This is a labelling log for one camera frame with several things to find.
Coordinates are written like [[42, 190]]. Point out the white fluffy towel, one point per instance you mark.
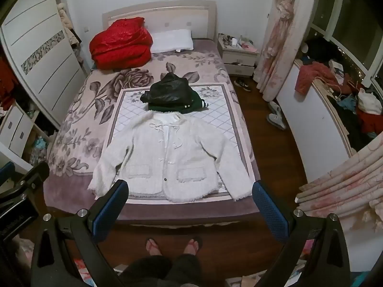
[[179, 155]]

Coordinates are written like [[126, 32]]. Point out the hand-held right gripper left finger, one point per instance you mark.
[[110, 210]]

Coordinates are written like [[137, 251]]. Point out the loose pink floral curtain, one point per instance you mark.
[[344, 185]]

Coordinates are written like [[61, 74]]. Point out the window frame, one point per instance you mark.
[[338, 6]]

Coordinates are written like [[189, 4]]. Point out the red quilt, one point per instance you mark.
[[121, 44]]

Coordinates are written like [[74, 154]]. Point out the bed with beige headboard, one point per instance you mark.
[[179, 18]]

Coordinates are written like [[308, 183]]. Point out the white nightstand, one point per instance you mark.
[[238, 58]]

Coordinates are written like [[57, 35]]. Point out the person's right foot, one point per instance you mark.
[[191, 245]]

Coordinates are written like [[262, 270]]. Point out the clutter of plastic bags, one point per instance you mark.
[[38, 148]]

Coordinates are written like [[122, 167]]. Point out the dark green knit garment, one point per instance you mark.
[[195, 103]]

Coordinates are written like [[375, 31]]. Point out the white slipper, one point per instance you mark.
[[276, 121], [273, 107]]

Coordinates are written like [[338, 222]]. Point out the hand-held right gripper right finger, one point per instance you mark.
[[267, 210]]

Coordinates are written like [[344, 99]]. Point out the tied floral curtain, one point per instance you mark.
[[278, 36]]

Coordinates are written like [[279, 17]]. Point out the person's foot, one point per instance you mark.
[[191, 245], [153, 246]]

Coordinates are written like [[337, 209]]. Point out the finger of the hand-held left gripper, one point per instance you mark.
[[31, 177], [6, 170]]

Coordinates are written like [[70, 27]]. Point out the person's legs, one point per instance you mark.
[[161, 270]]

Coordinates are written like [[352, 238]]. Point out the black sneaker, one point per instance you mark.
[[246, 86], [238, 82]]

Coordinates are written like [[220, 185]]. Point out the person's left foot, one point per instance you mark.
[[153, 246]]

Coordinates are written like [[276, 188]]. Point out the pile of dark clothes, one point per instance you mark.
[[353, 127]]

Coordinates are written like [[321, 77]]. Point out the red cloth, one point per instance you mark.
[[371, 123]]

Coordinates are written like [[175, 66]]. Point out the beige plush toy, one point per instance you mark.
[[63, 13]]

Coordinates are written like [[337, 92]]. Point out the white pillow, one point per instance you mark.
[[173, 40]]

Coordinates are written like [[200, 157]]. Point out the red knitted garment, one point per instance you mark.
[[314, 76]]

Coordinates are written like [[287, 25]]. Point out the black bag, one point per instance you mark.
[[320, 49]]

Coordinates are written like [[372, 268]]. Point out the purple floral blanket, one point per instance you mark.
[[89, 110]]

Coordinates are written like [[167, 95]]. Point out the white quilted floral mat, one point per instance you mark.
[[220, 119]]

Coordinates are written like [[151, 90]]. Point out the white wardrobe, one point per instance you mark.
[[39, 50]]

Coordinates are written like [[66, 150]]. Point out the white bag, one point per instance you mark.
[[369, 101]]

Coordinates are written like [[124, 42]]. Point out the pile of small toiletries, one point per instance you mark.
[[239, 41]]

